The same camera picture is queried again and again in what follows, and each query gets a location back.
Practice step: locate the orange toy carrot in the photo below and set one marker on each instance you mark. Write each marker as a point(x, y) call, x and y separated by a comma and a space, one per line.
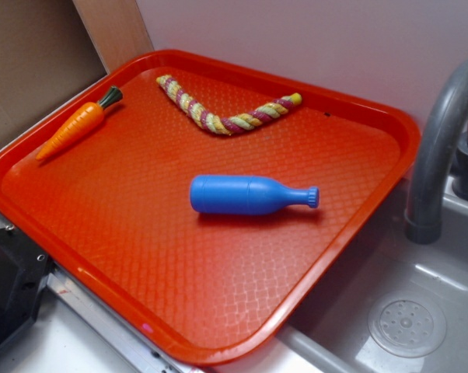
point(79, 124)

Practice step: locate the red plastic tray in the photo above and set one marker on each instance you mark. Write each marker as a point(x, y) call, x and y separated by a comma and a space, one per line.
point(113, 209)

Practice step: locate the brown cardboard panel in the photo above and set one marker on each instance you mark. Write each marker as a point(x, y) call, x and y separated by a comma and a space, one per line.
point(46, 58)

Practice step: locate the grey plastic sink basin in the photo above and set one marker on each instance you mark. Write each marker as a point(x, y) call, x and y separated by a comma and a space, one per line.
point(330, 327)

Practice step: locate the round sink drain strainer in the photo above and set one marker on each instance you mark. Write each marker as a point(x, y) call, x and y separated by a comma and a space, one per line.
point(406, 326)

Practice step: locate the light wooden board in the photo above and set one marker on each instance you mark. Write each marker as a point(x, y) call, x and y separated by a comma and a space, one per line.
point(116, 29)

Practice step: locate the grey curved faucet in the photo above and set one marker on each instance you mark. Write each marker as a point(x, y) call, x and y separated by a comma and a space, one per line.
point(435, 156)

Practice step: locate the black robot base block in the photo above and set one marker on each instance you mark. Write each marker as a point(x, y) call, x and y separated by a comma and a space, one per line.
point(24, 268)

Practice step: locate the blue plastic bottle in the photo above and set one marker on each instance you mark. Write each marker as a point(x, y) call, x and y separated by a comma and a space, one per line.
point(247, 195)

